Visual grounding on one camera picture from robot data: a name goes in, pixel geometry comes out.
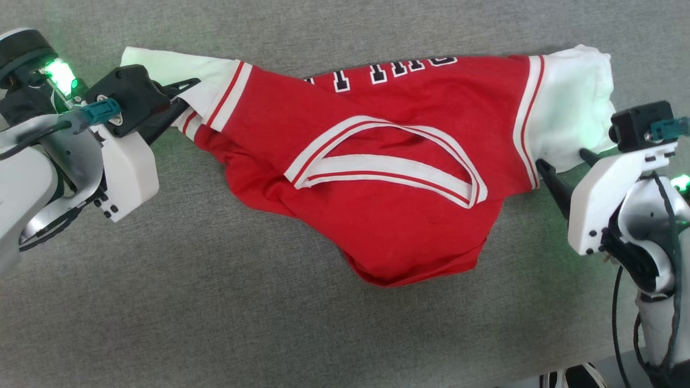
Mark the red white jersey shirt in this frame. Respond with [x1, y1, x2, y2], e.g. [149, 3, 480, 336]
[120, 44, 618, 288]

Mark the grey fabric panel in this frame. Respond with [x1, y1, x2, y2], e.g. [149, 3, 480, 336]
[0, 0, 690, 388]

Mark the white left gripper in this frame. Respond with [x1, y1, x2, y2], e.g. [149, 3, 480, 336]
[94, 78, 201, 221]

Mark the braided black cable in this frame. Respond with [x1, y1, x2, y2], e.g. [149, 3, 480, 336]
[650, 171, 684, 372]

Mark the thin black cable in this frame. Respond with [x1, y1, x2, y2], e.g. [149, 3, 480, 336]
[612, 267, 630, 388]

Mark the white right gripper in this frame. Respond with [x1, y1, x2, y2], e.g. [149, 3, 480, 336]
[536, 143, 677, 255]

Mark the black cable with teal connector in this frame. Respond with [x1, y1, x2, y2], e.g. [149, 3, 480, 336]
[0, 97, 122, 161]
[650, 116, 690, 142]

